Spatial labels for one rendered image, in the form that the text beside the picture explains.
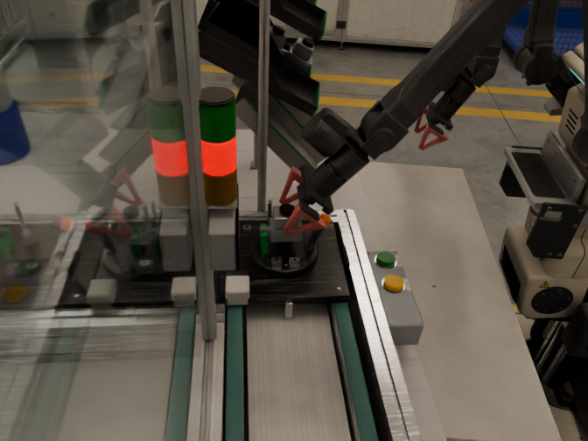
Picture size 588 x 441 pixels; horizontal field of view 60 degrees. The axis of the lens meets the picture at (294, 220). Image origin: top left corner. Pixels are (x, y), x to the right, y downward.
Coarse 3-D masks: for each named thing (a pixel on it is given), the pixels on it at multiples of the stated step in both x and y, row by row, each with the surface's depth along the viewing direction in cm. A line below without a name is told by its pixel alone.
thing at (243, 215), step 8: (240, 216) 118; (248, 216) 118; (256, 216) 118; (264, 216) 119; (272, 216) 119; (336, 216) 121; (336, 224) 119; (336, 232) 120; (224, 272) 109; (224, 280) 108; (224, 288) 106; (224, 296) 100; (216, 304) 96; (224, 304) 96; (216, 312) 95; (224, 312) 96; (224, 320) 93
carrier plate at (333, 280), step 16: (240, 224) 114; (256, 224) 114; (304, 224) 115; (240, 240) 110; (320, 240) 111; (336, 240) 111; (240, 256) 106; (320, 256) 107; (336, 256) 107; (240, 272) 102; (256, 272) 102; (320, 272) 103; (336, 272) 103; (256, 288) 99; (272, 288) 99; (288, 288) 99; (304, 288) 100; (320, 288) 100; (336, 288) 100; (240, 304) 98; (256, 304) 98
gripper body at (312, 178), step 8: (328, 160) 94; (304, 168) 97; (320, 168) 93; (328, 168) 92; (304, 176) 95; (312, 176) 94; (320, 176) 93; (328, 176) 92; (336, 176) 92; (312, 184) 94; (320, 184) 93; (328, 184) 93; (336, 184) 93; (312, 192) 92; (320, 192) 94; (328, 192) 94; (312, 200) 92; (320, 200) 93; (328, 200) 96; (328, 208) 93
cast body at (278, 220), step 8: (280, 208) 99; (288, 208) 99; (280, 216) 98; (288, 216) 98; (272, 224) 101; (280, 224) 99; (296, 224) 99; (264, 232) 102; (272, 232) 100; (280, 232) 100; (272, 240) 101; (280, 240) 101; (288, 240) 101; (296, 240) 102
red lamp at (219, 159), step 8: (208, 144) 65; (216, 144) 65; (224, 144) 65; (232, 144) 66; (208, 152) 66; (216, 152) 65; (224, 152) 66; (232, 152) 67; (208, 160) 66; (216, 160) 66; (224, 160) 66; (232, 160) 67; (208, 168) 67; (216, 168) 67; (224, 168) 67; (232, 168) 68
